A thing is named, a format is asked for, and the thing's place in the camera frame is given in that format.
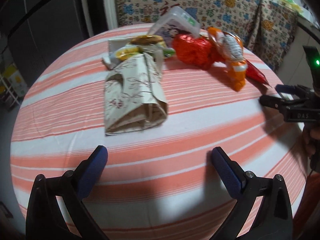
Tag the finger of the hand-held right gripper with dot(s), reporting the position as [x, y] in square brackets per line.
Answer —
[271, 101]
[285, 89]

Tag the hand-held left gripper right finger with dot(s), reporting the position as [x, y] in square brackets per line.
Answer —
[227, 172]

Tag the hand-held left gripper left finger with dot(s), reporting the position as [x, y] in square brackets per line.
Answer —
[91, 173]

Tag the red cone wrapper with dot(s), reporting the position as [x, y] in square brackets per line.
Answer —
[257, 72]

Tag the orange snack bag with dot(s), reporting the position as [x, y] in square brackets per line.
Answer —
[233, 62]

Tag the floral paper bag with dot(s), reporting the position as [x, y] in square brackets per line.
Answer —
[135, 92]

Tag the red foil wrapper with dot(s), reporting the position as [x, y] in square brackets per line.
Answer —
[192, 48]

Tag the pale green-white snack wrapper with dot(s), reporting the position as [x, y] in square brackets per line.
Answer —
[166, 52]

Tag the clear plastic container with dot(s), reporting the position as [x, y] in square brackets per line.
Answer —
[181, 21]

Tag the yellow snack wrapper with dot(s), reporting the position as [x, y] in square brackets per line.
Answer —
[126, 52]

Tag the white paper box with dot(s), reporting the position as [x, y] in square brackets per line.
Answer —
[117, 45]

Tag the dark gold-green snack wrapper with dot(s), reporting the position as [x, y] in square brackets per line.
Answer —
[147, 40]

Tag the person's right hand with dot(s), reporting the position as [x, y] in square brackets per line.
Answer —
[307, 140]

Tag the printed patterned cloth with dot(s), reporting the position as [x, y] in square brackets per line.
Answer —
[200, 2]
[277, 35]

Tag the orange-white striped tablecloth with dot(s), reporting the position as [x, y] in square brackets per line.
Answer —
[155, 160]

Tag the yellow-green plastic containers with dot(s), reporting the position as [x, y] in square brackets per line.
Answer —
[290, 5]

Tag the white storage rack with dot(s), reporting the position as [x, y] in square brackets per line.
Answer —
[10, 97]

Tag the dark grey refrigerator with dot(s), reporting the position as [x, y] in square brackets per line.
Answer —
[45, 25]

